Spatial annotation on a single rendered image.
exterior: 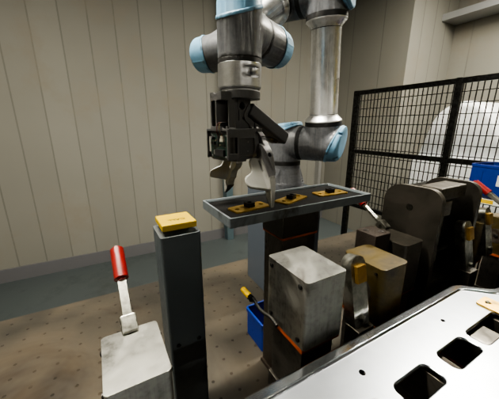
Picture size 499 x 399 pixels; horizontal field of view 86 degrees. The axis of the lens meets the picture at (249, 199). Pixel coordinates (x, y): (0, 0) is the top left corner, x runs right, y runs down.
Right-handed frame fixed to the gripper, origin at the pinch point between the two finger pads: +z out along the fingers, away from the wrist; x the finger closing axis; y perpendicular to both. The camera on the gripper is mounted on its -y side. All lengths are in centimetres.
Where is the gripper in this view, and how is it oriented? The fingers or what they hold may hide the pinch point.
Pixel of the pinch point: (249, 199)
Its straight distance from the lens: 53.9
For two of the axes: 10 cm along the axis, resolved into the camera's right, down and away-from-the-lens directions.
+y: -7.9, 1.6, -5.9
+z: 0.0, 9.6, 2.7
